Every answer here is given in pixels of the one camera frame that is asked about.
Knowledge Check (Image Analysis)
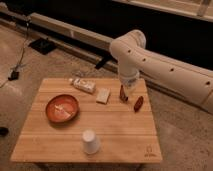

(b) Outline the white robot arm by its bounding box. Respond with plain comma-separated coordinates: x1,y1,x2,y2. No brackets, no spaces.
109,30,213,114

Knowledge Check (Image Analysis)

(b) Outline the dark red box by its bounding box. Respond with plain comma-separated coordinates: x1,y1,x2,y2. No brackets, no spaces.
120,85,128,102

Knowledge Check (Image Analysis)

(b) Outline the red oval object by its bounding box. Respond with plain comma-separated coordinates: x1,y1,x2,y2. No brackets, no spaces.
134,96,144,112

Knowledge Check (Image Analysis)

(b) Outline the wooden table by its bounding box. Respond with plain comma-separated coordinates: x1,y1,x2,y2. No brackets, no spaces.
11,78,162,163

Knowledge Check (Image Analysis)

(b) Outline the orange bowl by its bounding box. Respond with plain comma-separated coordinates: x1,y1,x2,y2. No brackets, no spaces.
45,94,79,123

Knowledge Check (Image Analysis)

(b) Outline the black floor plate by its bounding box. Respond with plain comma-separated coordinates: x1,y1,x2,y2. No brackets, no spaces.
29,38,56,55

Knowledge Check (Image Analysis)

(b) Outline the black bracket on rail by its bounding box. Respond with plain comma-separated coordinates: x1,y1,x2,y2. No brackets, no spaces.
95,58,110,69

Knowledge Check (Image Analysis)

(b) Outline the long metal rail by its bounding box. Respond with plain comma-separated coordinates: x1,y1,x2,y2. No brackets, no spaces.
0,7,213,92

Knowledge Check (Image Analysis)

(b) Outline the black cable with plug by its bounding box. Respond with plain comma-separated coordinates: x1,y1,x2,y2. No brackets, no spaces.
7,19,32,82

